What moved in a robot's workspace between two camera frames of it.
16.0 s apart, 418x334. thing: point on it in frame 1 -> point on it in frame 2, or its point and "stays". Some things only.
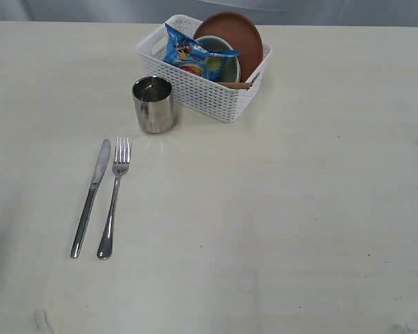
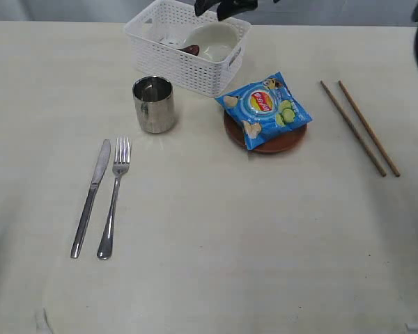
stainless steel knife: x=101 y=167 stays
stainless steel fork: x=120 y=165 stays
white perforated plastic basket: x=220 y=100 -> x=169 y=42
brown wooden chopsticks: x=237 y=85 -> x=380 y=170
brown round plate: x=242 y=35 -> x=234 y=126
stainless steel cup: x=154 y=99 stays
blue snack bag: x=184 y=53 -> x=266 y=109
